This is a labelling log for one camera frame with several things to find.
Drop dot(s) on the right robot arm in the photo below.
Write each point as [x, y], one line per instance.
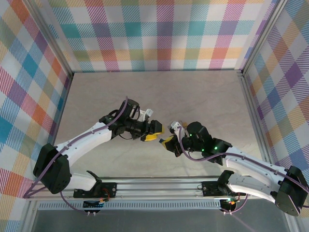
[251, 166]

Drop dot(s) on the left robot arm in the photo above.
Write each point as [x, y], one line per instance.
[82, 142]

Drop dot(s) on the black connector module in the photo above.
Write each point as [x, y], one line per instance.
[228, 205]
[93, 204]

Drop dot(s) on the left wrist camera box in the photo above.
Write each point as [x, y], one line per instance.
[146, 114]

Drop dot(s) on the aluminium mounting rail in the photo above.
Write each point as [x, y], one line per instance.
[157, 189]

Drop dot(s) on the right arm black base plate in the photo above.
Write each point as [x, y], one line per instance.
[210, 191]

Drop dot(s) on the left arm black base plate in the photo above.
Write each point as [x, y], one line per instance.
[111, 187]

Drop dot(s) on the aluminium side rail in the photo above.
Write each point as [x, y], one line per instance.
[248, 96]
[63, 101]

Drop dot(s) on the aluminium corner post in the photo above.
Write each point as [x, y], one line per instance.
[51, 41]
[263, 36]

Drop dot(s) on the aluminium frame bar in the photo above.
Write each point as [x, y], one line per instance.
[29, 217]
[293, 222]

